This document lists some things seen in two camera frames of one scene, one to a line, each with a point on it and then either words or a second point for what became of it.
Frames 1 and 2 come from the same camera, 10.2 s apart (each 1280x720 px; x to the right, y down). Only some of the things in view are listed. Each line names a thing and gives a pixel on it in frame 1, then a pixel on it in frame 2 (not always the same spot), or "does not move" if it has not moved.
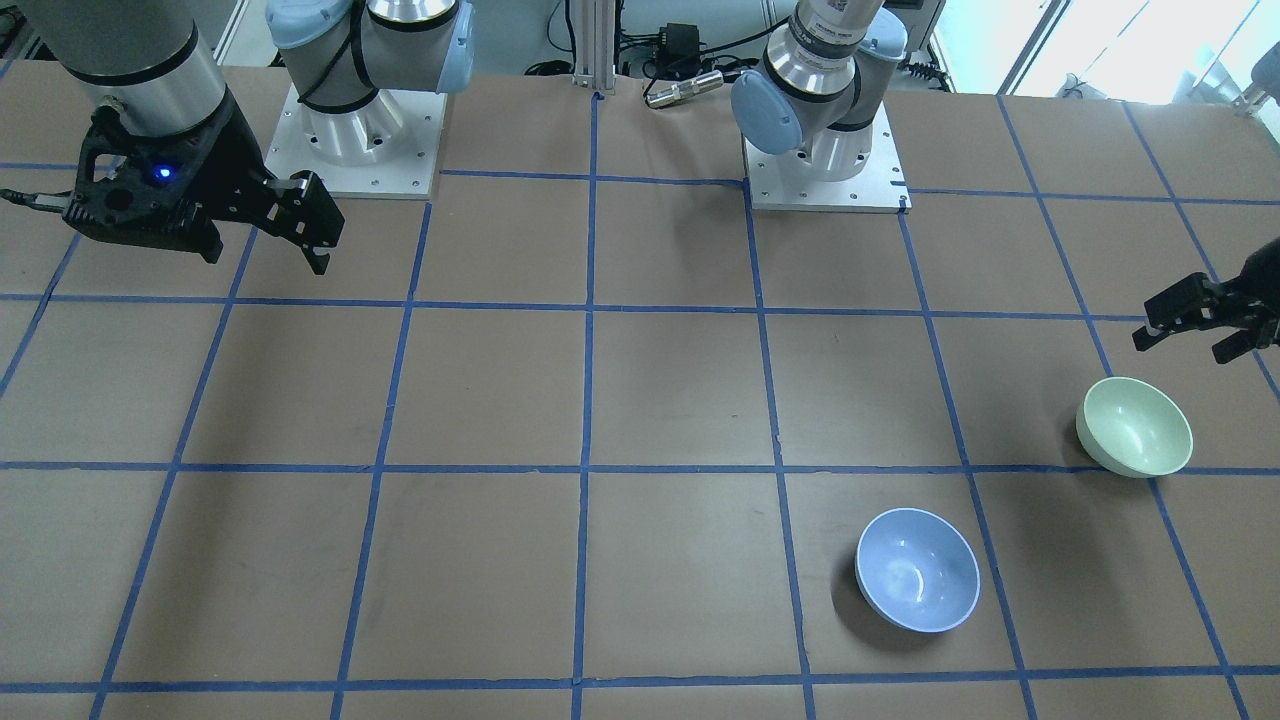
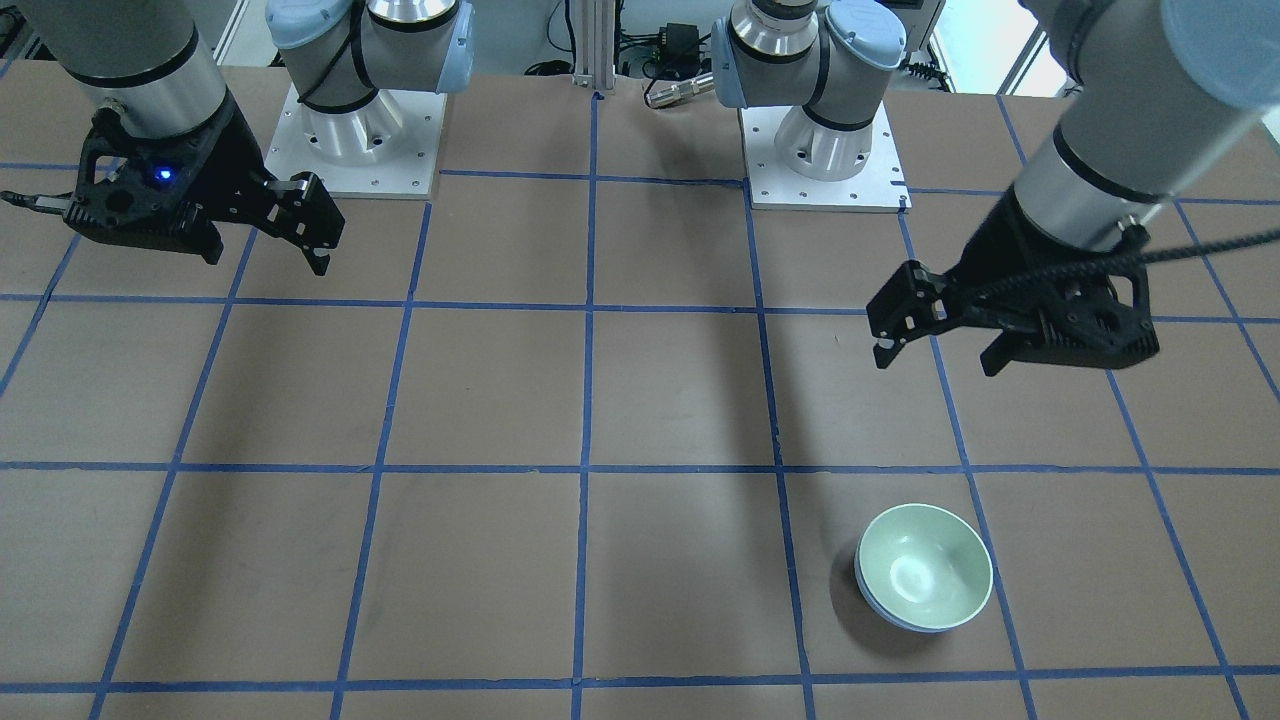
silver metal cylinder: x=705 y=82 does not move
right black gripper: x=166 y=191 does not move
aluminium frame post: x=595 y=45 does not move
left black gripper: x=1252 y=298 -> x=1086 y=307
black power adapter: x=679 y=43 does not move
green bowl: x=1134 y=428 -> x=925 y=565
